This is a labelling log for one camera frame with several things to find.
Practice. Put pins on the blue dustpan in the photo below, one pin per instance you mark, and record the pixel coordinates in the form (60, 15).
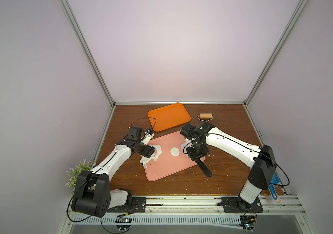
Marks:
(274, 182)

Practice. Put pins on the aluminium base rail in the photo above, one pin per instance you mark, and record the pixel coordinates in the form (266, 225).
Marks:
(194, 210)

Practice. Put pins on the pink silicone mat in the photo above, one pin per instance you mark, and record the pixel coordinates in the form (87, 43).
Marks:
(167, 164)

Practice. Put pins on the orange plastic tray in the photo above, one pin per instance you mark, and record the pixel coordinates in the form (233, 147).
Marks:
(168, 116)

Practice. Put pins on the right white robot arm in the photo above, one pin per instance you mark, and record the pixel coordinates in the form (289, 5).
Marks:
(260, 160)

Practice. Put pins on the round cut dough wrapper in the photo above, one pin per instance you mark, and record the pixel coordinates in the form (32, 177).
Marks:
(175, 151)

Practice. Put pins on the wooden rolling pin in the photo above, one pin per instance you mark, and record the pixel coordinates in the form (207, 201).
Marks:
(205, 116)

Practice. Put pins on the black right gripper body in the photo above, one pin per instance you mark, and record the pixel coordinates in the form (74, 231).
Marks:
(197, 156)

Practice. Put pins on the black handled metal spatula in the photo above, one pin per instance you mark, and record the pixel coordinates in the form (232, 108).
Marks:
(195, 152)

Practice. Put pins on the small green potted plant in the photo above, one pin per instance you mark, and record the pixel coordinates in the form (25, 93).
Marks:
(73, 172)

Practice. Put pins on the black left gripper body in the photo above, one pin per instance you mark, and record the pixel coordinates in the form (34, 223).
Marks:
(143, 149)

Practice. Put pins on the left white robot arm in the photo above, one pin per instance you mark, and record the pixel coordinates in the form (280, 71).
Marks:
(93, 195)

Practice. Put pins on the white dough lump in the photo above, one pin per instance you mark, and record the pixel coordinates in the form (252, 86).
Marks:
(154, 156)

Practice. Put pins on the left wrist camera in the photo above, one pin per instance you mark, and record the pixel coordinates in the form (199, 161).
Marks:
(149, 134)

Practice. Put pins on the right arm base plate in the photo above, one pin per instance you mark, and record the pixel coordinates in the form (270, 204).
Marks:
(238, 205)

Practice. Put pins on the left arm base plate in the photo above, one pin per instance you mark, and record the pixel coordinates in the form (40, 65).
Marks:
(132, 205)

